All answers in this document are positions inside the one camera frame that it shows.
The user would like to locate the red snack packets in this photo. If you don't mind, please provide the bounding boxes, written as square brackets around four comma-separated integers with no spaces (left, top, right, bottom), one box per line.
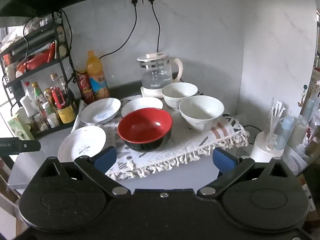
[15,42,56,78]

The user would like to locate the black metal spice rack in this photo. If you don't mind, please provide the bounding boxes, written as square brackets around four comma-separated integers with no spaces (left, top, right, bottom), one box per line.
[0,11,80,139]

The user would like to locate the green cardboard box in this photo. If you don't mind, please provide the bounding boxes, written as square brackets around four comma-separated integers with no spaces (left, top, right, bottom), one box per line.
[7,114,35,140]

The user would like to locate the red drink can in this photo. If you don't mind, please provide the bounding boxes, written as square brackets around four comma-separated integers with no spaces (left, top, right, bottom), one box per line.
[76,70,95,104]

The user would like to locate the red and black bowl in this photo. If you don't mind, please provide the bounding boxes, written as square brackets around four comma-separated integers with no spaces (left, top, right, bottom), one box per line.
[117,108,173,152]

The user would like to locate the pale blue bottle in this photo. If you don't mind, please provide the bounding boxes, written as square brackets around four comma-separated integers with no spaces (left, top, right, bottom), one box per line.
[274,116,294,150]

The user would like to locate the large white bowl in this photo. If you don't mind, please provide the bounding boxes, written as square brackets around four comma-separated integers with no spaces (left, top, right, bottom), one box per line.
[80,97,122,125]

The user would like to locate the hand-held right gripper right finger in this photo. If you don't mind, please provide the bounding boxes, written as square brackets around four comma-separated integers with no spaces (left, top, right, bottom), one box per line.
[197,147,294,197]

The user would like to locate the patterned fringed table cloth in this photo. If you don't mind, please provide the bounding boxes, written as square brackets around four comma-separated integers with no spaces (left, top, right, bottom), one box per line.
[71,94,250,180]

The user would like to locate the thin black cable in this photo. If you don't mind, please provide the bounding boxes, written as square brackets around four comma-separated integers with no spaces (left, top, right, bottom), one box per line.
[241,124,262,133]

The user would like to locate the clear glass spice jar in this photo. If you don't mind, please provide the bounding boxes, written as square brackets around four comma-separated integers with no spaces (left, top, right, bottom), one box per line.
[34,114,49,132]

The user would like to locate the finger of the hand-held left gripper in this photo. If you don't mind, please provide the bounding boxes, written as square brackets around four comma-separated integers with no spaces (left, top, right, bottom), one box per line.
[15,140,42,153]

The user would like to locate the orange juice bottle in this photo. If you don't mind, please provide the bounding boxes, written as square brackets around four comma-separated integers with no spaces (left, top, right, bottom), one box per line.
[86,50,110,100]

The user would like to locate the glass kettle with cream lid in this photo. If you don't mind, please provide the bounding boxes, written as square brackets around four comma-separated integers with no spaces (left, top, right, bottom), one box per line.
[137,52,184,92]

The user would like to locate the white utensil holder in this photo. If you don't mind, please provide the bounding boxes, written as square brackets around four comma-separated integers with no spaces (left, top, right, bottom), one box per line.
[250,130,285,163]

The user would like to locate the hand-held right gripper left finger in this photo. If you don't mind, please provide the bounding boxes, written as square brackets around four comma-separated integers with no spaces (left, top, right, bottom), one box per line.
[37,146,132,197]

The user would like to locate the white cap spice jar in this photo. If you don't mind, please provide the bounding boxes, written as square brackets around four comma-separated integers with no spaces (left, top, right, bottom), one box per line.
[42,102,60,128]

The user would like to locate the green cap sauce bottle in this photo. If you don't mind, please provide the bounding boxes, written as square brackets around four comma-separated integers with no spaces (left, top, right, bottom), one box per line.
[31,81,49,120]

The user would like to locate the white plastic bottle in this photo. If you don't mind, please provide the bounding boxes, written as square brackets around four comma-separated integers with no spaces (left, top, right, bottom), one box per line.
[19,95,38,117]

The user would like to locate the yellow label jar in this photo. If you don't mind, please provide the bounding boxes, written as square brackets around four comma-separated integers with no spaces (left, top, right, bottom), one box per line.
[56,104,76,124]

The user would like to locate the red cap clear bottle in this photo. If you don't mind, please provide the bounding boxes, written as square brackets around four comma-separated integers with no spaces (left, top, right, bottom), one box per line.
[23,81,35,105]

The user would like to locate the tall clear bottle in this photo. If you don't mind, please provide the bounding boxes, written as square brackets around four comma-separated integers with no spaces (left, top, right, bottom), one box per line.
[50,73,66,93]

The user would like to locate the bundle of white utensils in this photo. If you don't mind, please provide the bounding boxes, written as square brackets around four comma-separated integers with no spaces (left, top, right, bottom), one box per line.
[269,97,285,140]

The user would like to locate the white plate with grey flowers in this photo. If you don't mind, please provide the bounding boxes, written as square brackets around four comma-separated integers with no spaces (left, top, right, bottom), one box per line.
[64,126,107,162]

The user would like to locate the plain white deep plate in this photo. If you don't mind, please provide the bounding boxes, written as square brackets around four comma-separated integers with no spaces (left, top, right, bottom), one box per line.
[121,97,164,117]

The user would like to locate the cream plastic bottle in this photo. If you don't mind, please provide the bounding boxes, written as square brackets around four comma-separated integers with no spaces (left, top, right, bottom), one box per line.
[287,115,309,148]

